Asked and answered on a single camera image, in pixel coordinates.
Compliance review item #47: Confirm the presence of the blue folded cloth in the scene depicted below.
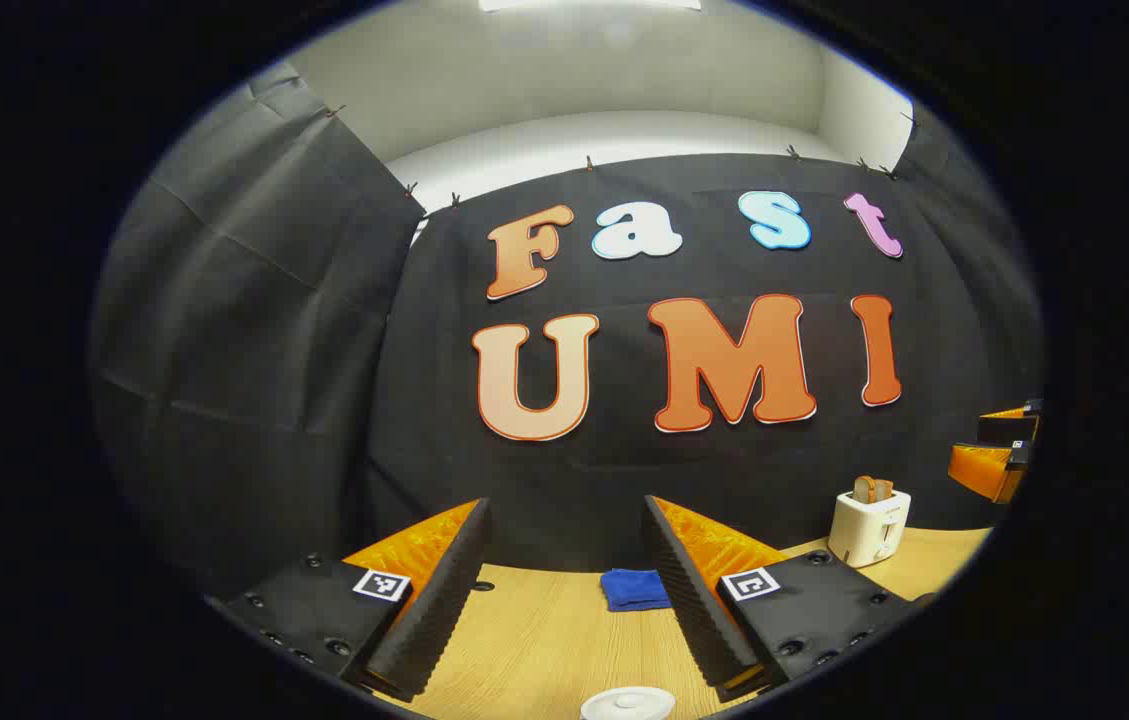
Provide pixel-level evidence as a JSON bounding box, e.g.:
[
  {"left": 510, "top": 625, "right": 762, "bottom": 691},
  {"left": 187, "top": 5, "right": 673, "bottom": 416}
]
[{"left": 600, "top": 568, "right": 673, "bottom": 612}]

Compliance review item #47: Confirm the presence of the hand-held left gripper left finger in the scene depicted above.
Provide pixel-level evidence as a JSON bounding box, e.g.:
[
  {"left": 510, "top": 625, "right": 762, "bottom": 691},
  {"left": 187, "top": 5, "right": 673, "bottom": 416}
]
[{"left": 224, "top": 497, "right": 493, "bottom": 703}]

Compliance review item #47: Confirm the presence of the white toaster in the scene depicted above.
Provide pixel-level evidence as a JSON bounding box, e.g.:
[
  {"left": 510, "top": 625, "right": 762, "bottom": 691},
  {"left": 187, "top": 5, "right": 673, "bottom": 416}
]
[{"left": 828, "top": 488, "right": 912, "bottom": 569}]

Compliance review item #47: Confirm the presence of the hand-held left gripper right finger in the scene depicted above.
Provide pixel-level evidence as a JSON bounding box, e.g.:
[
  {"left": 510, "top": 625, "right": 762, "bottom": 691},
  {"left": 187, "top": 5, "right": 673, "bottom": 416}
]
[{"left": 642, "top": 495, "right": 935, "bottom": 703}]

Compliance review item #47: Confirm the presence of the ceiling light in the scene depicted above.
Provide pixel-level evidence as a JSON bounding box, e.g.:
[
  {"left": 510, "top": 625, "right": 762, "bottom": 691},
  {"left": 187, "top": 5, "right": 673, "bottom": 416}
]
[{"left": 479, "top": 0, "right": 703, "bottom": 13}]

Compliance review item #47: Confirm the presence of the white teacup lid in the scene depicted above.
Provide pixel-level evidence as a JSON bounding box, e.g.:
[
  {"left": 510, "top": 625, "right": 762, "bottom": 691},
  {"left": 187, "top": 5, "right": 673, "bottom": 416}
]
[{"left": 581, "top": 687, "right": 675, "bottom": 720}]

